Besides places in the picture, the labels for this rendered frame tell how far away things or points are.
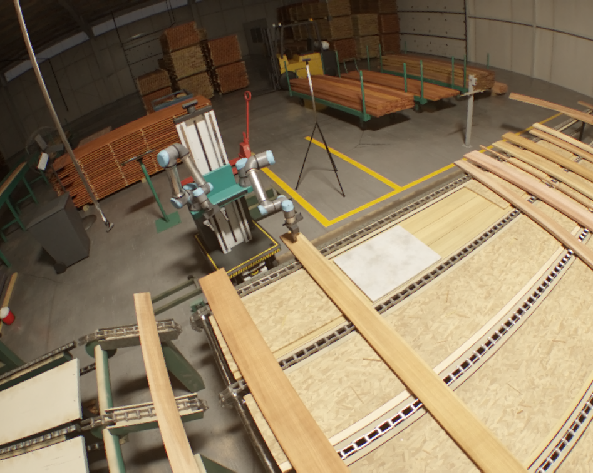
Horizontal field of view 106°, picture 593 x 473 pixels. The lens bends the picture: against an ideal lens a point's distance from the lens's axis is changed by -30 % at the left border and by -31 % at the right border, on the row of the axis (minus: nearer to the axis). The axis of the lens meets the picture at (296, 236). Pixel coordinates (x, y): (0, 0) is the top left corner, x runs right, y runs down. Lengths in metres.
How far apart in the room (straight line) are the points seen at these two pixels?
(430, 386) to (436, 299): 0.59
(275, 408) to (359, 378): 0.44
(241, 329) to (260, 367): 0.30
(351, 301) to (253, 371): 0.69
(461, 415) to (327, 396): 0.66
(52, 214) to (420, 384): 4.73
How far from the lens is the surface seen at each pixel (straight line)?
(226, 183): 2.94
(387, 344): 1.73
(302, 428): 1.57
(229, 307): 2.05
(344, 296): 1.93
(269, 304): 2.03
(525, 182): 3.29
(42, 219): 5.05
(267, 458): 1.68
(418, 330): 1.85
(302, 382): 1.71
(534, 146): 4.21
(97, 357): 2.22
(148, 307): 2.28
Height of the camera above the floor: 2.37
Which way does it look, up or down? 39 degrees down
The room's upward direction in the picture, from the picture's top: 12 degrees counter-clockwise
